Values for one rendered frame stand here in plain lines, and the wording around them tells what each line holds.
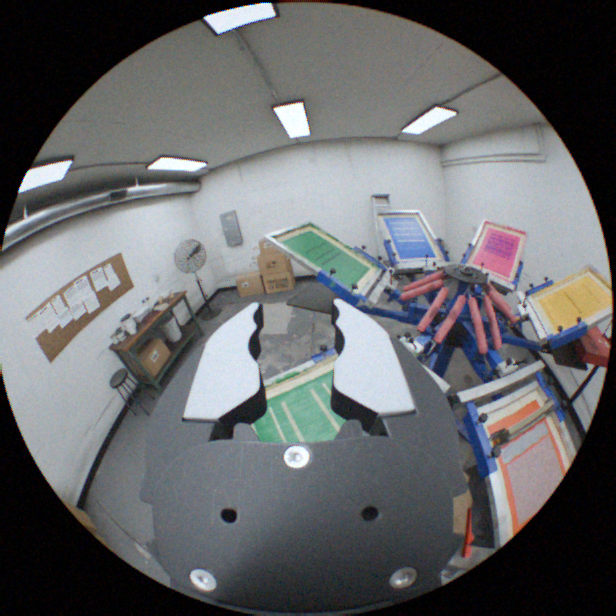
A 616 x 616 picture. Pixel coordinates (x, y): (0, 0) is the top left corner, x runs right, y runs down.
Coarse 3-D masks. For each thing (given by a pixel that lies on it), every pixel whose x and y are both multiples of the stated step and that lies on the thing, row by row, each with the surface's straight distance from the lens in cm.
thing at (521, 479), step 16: (512, 416) 114; (528, 448) 113; (512, 464) 104; (528, 464) 111; (512, 480) 103; (528, 480) 110; (512, 496) 103; (528, 496) 109; (512, 512) 103; (528, 512) 110
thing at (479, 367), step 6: (462, 336) 143; (462, 342) 139; (468, 342) 140; (462, 348) 140; (468, 348) 135; (468, 354) 135; (468, 360) 136; (480, 360) 131; (474, 366) 131; (480, 366) 128; (486, 366) 130; (480, 372) 127; (486, 378) 125; (492, 378) 126; (492, 396) 123; (498, 396) 121
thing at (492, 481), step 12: (516, 396) 117; (540, 396) 135; (480, 408) 100; (492, 408) 104; (564, 432) 132; (564, 444) 134; (492, 480) 92; (492, 492) 93; (492, 504) 95; (492, 516) 96; (504, 516) 96; (504, 528) 97; (504, 540) 98
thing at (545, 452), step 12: (528, 408) 123; (540, 420) 126; (540, 444) 120; (552, 444) 127; (540, 456) 118; (552, 456) 125; (540, 468) 116; (552, 468) 123; (564, 468) 131; (540, 480) 116; (552, 480) 122; (552, 492) 122
